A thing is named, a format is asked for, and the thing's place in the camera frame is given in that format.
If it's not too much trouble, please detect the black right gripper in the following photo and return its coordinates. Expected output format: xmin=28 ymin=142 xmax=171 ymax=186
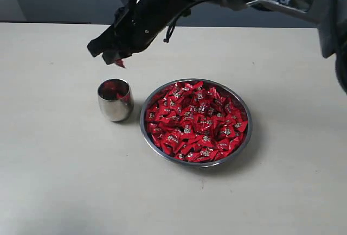
xmin=87 ymin=0 xmax=193 ymax=65

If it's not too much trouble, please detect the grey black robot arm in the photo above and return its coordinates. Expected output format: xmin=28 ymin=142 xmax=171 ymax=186
xmin=87 ymin=0 xmax=346 ymax=89

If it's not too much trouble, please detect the steel cup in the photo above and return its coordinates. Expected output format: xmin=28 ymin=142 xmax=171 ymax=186
xmin=97 ymin=79 xmax=134 ymax=122

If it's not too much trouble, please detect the round stainless steel bowl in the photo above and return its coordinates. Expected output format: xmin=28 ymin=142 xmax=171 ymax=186
xmin=139 ymin=77 xmax=253 ymax=168

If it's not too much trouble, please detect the red wrapped candy pile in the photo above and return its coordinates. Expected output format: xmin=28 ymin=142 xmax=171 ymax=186
xmin=145 ymin=80 xmax=249 ymax=163

